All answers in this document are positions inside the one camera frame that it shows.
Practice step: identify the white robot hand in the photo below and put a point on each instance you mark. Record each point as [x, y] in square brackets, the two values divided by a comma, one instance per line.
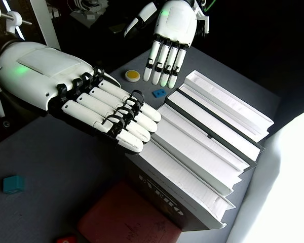
[176, 22]
[40, 73]

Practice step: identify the book with pale grey cover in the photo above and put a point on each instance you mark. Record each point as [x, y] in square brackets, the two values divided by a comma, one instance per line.
[200, 157]

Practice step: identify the yellow disc with white rim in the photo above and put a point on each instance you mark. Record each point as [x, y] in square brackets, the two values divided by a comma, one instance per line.
[132, 75]

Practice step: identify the small flat blue block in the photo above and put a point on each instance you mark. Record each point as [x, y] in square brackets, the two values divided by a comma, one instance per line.
[159, 93]

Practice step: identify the glowing white light strip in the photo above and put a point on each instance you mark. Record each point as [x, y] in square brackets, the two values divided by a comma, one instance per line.
[5, 5]

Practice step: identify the bench with white robot parts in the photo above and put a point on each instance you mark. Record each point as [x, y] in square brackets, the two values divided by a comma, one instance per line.
[88, 12]

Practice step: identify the white hardcover book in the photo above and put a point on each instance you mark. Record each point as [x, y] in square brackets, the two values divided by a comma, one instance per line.
[230, 101]

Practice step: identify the book with dark grey cover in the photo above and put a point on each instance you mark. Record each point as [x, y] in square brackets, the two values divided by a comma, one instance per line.
[212, 121]

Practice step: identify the teal cube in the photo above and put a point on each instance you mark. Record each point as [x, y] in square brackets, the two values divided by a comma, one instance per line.
[14, 184]

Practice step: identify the book with photo cover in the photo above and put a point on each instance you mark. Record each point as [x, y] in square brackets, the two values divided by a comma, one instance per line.
[200, 136]

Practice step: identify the dull red book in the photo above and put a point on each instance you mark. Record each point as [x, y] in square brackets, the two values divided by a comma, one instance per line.
[116, 215]

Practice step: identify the book with black lettered cover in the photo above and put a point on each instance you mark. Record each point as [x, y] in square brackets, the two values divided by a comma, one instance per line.
[192, 183]

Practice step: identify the small red block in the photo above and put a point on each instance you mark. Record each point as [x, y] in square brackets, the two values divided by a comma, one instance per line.
[67, 240]

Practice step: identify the white frame post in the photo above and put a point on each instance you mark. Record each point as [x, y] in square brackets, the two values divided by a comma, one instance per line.
[44, 22]

